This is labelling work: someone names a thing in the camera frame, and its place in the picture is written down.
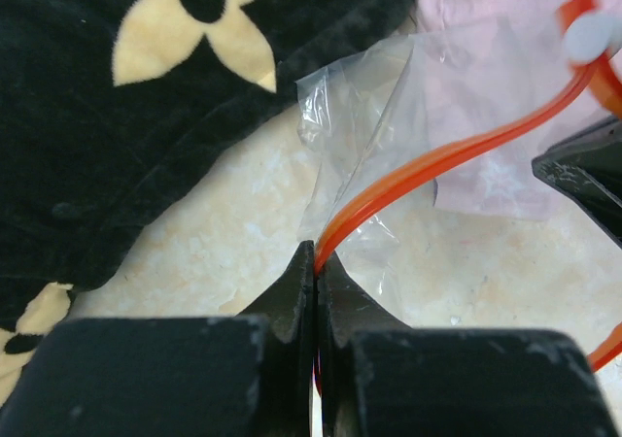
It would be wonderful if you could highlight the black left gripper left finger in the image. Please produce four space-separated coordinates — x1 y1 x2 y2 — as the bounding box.
1 241 314 436

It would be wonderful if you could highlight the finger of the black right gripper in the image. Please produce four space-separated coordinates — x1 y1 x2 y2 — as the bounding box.
532 116 622 245

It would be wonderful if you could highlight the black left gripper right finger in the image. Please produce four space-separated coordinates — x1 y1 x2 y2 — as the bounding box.
316 257 617 436

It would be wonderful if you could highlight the clear zip bag orange zipper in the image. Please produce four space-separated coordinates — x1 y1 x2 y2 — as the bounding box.
297 16 621 352

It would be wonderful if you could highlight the pink cloth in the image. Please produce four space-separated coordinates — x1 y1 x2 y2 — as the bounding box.
414 0 621 220

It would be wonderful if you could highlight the black flower-pattern pillow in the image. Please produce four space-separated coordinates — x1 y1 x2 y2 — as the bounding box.
1 0 414 398

